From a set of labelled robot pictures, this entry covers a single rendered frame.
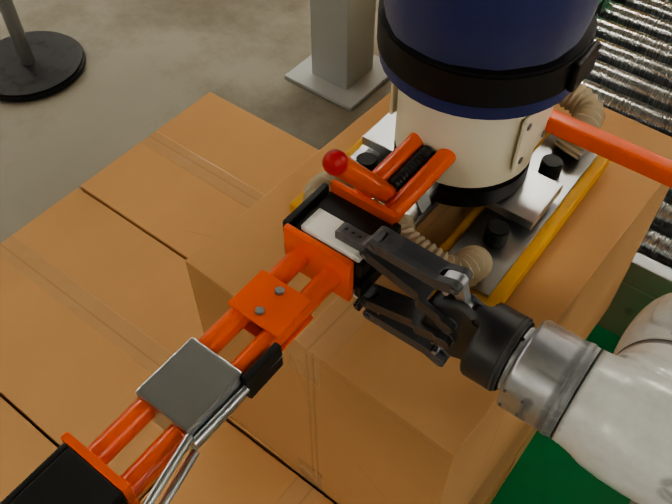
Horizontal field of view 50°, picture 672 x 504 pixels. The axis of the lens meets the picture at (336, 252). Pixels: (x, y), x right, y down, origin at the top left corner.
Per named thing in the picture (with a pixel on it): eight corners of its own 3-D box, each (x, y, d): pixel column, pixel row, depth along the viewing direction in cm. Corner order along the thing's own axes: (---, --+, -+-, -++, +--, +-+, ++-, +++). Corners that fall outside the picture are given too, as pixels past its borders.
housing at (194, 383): (197, 358, 68) (189, 333, 65) (251, 398, 66) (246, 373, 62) (142, 413, 65) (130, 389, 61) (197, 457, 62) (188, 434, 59)
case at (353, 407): (430, 205, 150) (454, 38, 119) (609, 306, 134) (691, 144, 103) (222, 410, 121) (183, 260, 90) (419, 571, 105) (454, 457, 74)
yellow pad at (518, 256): (544, 131, 103) (553, 104, 99) (611, 161, 99) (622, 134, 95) (412, 286, 86) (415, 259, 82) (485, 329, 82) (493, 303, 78)
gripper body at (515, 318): (505, 363, 60) (410, 307, 63) (488, 411, 66) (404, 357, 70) (547, 303, 64) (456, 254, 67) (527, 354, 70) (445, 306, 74)
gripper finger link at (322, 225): (358, 264, 69) (358, 259, 68) (300, 230, 71) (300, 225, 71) (376, 244, 70) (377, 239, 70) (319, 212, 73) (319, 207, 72)
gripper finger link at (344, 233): (377, 263, 68) (379, 242, 65) (334, 238, 70) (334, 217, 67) (387, 253, 69) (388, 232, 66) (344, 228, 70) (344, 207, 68)
